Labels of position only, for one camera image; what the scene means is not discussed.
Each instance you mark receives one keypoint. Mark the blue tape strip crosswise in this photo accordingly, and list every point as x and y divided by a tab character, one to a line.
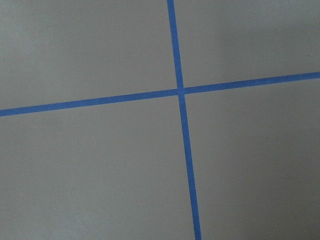
157	94

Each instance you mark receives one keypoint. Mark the blue tape strip lengthwise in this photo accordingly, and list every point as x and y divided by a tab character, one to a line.
184	120

